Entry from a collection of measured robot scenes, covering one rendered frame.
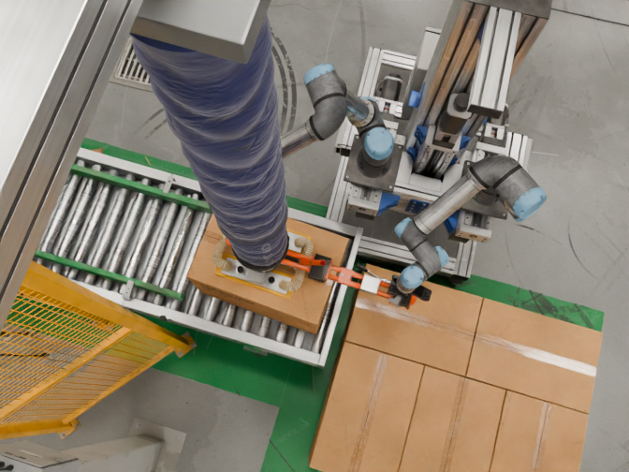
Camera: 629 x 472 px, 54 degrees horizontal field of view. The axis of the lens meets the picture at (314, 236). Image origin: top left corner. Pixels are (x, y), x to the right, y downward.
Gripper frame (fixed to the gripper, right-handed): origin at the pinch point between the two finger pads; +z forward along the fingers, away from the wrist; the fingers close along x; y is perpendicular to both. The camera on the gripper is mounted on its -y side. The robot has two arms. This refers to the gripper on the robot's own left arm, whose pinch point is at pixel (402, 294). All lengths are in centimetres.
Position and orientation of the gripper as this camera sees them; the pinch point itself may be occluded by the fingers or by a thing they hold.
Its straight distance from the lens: 252.4
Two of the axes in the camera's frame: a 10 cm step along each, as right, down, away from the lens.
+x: -3.2, 9.1, -2.5
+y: -9.5, -3.2, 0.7
